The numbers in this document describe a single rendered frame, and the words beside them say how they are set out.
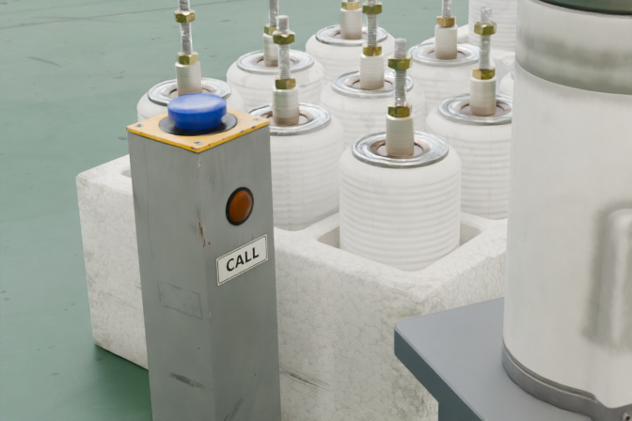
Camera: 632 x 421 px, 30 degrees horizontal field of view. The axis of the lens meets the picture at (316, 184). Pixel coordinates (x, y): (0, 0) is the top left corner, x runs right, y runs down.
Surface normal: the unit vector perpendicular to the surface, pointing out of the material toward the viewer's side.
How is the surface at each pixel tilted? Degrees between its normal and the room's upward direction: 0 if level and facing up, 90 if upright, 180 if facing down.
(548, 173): 90
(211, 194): 90
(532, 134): 90
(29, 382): 0
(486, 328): 0
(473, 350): 0
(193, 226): 90
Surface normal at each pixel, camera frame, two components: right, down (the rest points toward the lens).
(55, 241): -0.02, -0.92
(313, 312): -0.64, 0.31
